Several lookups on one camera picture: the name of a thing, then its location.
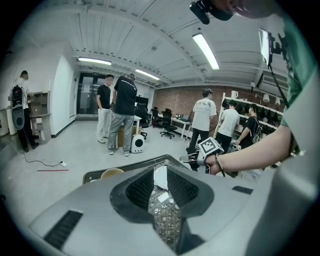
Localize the long ceiling light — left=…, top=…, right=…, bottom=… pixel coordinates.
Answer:
left=191, top=33, right=221, bottom=71
left=77, top=56, right=113, bottom=66
left=134, top=68, right=161, bottom=81

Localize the white round-window carrier box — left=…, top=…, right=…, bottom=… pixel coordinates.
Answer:
left=130, top=133, right=148, bottom=154

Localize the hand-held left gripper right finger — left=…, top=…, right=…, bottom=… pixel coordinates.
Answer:
left=166, top=166, right=215, bottom=255

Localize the white desk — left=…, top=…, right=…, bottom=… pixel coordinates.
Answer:
left=170, top=116, right=194, bottom=141

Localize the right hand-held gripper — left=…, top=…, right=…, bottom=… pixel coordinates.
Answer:
left=179, top=136, right=225, bottom=173

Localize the white plate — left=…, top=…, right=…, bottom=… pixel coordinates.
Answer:
left=152, top=165, right=169, bottom=190

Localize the beige plate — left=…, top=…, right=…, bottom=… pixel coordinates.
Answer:
left=100, top=167, right=125, bottom=180

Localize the dark wrist bracelet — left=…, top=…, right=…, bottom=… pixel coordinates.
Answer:
left=213, top=153, right=226, bottom=178

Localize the black double door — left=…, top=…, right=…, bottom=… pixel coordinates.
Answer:
left=76, top=71, right=107, bottom=116

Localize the grey oval speaker case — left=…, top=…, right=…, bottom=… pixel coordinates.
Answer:
left=11, top=104, right=26, bottom=131

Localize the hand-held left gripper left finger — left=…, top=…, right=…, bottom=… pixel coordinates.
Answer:
left=109, top=165, right=155, bottom=224

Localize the chest-mounted phone with bracket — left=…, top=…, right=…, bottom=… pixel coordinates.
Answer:
left=258, top=28, right=289, bottom=69

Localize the white shelf with black items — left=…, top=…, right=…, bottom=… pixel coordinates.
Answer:
left=216, top=91, right=287, bottom=141

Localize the grey shelf cabinet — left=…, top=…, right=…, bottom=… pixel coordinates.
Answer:
left=27, top=90, right=53, bottom=145

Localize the person's right forearm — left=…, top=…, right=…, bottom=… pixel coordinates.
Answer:
left=217, top=124, right=295, bottom=177

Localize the black head-worn camera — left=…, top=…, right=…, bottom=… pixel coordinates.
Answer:
left=189, top=0, right=235, bottom=26

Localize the white power strip with cable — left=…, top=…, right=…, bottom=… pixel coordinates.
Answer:
left=23, top=149, right=68, bottom=168

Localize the person's right hand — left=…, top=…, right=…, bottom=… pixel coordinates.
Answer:
left=203, top=154, right=223, bottom=176

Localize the black cable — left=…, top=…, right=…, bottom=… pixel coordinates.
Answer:
left=267, top=63, right=291, bottom=109

